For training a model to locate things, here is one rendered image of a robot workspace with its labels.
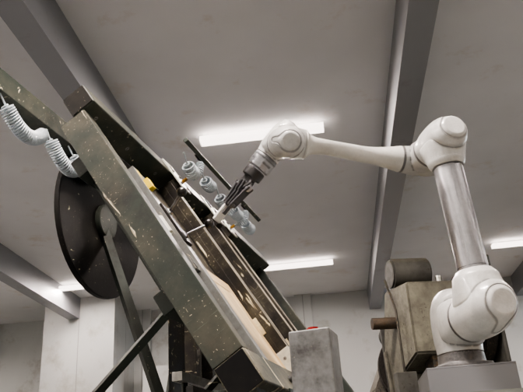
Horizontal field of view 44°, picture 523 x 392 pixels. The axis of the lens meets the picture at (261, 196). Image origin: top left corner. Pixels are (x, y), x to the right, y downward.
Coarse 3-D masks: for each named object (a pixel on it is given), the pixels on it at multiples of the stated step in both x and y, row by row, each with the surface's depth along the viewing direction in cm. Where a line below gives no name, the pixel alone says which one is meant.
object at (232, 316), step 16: (144, 192) 247; (160, 208) 242; (176, 240) 235; (192, 256) 230; (208, 272) 231; (208, 288) 224; (224, 304) 220; (240, 320) 220; (240, 336) 214; (256, 352) 210
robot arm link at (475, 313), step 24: (456, 120) 222; (432, 144) 223; (456, 144) 220; (432, 168) 225; (456, 168) 220; (456, 192) 216; (456, 216) 214; (456, 240) 212; (480, 240) 211; (456, 264) 212; (480, 264) 206; (456, 288) 206; (480, 288) 197; (504, 288) 196; (456, 312) 206; (480, 312) 195; (504, 312) 193; (480, 336) 202
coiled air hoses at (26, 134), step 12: (12, 108) 270; (12, 120) 276; (12, 132) 275; (24, 132) 274; (36, 132) 282; (48, 132) 292; (36, 144) 284; (48, 144) 296; (60, 156) 304; (72, 156) 314; (60, 168) 301; (72, 168) 304
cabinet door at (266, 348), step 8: (216, 280) 251; (224, 288) 255; (232, 296) 258; (232, 304) 245; (240, 304) 261; (240, 312) 249; (248, 320) 251; (248, 328) 239; (256, 328) 252; (256, 336) 242; (264, 344) 245; (264, 352) 232; (272, 352) 246; (272, 360) 236; (280, 360) 249
